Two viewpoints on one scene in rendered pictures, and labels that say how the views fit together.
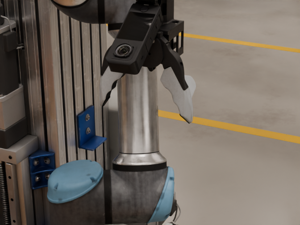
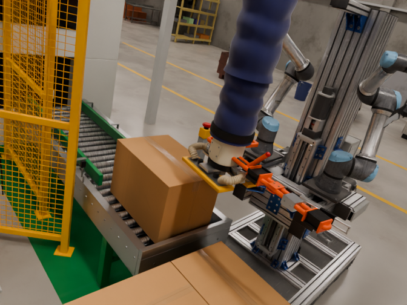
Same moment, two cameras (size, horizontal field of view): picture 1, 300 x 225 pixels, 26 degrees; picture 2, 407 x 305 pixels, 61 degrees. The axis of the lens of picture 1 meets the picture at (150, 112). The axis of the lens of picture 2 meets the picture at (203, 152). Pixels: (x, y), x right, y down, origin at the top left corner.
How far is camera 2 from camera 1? 0.95 m
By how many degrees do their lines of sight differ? 12
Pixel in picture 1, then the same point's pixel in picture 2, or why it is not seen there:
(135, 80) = (377, 128)
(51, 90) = (337, 124)
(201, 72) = not seen: hidden behind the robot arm
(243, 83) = not seen: hidden behind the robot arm
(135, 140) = (369, 149)
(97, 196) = (349, 164)
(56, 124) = (333, 137)
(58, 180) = (337, 154)
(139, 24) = not seen: outside the picture
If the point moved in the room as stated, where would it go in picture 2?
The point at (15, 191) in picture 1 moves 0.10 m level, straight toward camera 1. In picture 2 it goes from (308, 156) to (312, 163)
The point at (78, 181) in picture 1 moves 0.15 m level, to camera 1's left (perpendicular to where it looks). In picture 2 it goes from (344, 156) to (318, 147)
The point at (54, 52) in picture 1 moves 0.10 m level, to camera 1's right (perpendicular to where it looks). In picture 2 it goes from (344, 111) to (362, 115)
